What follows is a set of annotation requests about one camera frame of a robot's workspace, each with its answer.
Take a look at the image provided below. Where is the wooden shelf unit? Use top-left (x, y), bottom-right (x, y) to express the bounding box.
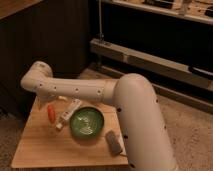
top-left (90, 0), bottom-right (213, 91)

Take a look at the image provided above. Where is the wooden table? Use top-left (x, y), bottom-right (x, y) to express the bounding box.
top-left (10, 66), bottom-right (130, 169)

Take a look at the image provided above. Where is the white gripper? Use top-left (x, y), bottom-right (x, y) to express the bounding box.
top-left (38, 94), bottom-right (68, 110)

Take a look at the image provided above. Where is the metal pole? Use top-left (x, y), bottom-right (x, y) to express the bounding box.
top-left (98, 0), bottom-right (104, 42)

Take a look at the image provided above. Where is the green bowl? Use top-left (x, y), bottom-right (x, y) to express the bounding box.
top-left (70, 106), bottom-right (104, 139)

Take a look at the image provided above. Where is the white plastic bottle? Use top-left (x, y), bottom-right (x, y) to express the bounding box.
top-left (56, 99), bottom-right (82, 130)

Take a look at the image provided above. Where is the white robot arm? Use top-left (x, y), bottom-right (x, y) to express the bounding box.
top-left (20, 61), bottom-right (179, 171)

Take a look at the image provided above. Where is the grey sponge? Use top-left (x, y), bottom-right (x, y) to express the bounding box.
top-left (105, 130), bottom-right (122, 155)

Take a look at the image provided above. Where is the dark wooden cabinet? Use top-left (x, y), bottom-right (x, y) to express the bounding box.
top-left (0, 0), bottom-right (89, 115)

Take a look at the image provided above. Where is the orange red pepper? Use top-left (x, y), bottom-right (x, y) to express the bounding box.
top-left (47, 105), bottom-right (56, 124)

